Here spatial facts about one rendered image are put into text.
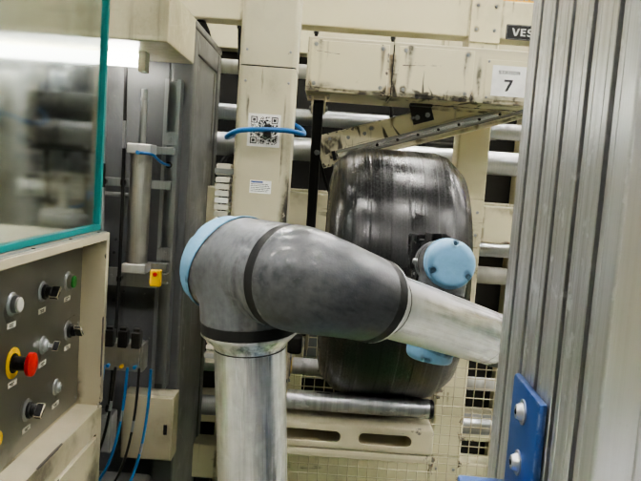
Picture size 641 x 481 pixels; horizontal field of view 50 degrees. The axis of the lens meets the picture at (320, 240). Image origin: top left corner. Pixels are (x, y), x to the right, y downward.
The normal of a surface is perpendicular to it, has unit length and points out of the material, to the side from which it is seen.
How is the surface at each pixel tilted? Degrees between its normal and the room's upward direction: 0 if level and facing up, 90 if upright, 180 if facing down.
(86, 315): 90
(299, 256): 58
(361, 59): 90
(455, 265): 83
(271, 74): 90
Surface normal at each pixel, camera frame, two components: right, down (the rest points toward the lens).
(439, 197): 0.04, -0.59
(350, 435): -0.01, 0.09
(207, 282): -0.71, 0.12
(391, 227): 0.03, -0.36
